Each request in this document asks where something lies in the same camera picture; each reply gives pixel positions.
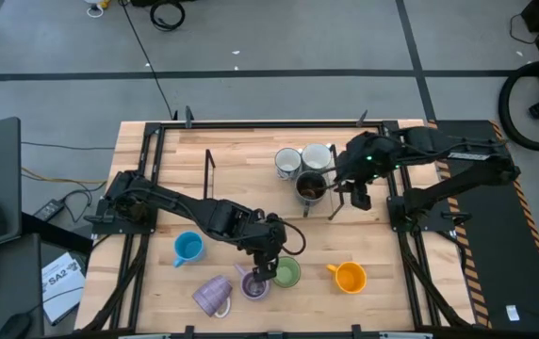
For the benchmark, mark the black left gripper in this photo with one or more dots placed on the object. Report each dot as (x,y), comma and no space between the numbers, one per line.
(269,242)

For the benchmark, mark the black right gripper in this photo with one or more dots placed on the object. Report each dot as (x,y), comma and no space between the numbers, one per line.
(356,162)

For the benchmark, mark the green white mug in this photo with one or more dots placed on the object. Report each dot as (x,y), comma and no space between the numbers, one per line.
(288,273)

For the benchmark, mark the dark speckled teal brown mug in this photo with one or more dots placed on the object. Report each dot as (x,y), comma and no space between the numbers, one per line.
(303,186)

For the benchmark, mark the blue white leaf pattern mug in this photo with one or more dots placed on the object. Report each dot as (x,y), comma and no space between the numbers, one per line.
(288,162)

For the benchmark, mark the light blue mug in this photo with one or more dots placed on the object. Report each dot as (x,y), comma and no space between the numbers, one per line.
(188,247)

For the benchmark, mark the orange mug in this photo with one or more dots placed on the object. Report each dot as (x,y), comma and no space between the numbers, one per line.
(349,278)

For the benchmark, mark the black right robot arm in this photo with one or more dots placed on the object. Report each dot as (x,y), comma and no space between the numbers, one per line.
(467,181)

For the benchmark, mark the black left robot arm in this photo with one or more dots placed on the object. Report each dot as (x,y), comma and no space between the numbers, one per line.
(203,212)

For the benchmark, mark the black mat with hazard stripes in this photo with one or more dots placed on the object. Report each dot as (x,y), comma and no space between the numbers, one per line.
(500,292)

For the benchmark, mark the white SA2 booklet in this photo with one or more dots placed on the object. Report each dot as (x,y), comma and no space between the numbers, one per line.
(62,287)

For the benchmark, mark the white sticker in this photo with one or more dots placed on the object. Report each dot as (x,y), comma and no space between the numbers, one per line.
(512,313)

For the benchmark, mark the black power adapter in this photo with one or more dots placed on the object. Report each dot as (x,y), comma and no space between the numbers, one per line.
(49,210)

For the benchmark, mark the black computer mouse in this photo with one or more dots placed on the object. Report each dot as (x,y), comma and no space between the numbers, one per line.
(14,327)

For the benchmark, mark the wooden shelf with black frame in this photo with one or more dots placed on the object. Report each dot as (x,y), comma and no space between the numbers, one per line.
(250,198)

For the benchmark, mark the black metal table frame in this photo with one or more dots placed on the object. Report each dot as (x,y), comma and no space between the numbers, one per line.
(274,125)

